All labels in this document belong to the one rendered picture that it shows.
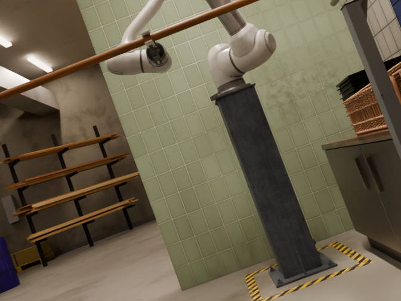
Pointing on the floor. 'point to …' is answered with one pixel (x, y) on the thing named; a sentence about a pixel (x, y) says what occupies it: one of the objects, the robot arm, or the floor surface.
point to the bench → (370, 186)
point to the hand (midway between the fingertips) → (148, 39)
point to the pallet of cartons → (25, 255)
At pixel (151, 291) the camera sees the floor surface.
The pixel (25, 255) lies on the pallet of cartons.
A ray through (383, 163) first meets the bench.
